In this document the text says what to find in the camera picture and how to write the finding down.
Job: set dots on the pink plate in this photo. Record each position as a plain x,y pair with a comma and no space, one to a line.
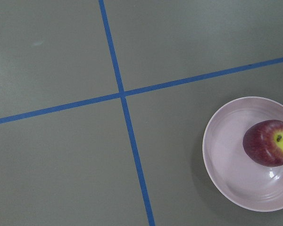
233,172

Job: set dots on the red apple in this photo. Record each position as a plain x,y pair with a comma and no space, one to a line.
263,143

